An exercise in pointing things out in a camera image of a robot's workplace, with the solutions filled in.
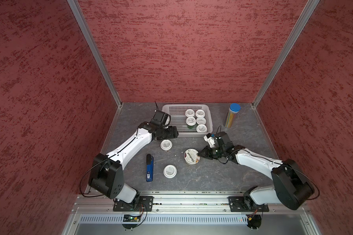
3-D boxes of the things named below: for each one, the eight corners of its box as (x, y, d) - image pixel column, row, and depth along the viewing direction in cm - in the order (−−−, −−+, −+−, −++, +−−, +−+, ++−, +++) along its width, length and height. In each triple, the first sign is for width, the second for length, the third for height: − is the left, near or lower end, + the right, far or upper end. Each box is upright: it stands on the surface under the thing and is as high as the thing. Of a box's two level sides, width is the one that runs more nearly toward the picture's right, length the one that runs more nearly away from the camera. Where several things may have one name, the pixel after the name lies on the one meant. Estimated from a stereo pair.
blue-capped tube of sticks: (223, 126, 108) (230, 108, 93) (225, 119, 112) (232, 101, 97) (230, 128, 106) (239, 111, 91) (232, 122, 110) (241, 104, 95)
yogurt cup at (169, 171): (164, 180, 83) (163, 176, 78) (164, 169, 87) (163, 164, 82) (176, 180, 83) (176, 176, 78) (176, 169, 87) (176, 164, 82)
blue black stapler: (147, 182, 83) (145, 179, 79) (147, 157, 93) (146, 154, 89) (153, 181, 83) (152, 178, 79) (153, 157, 93) (152, 153, 89)
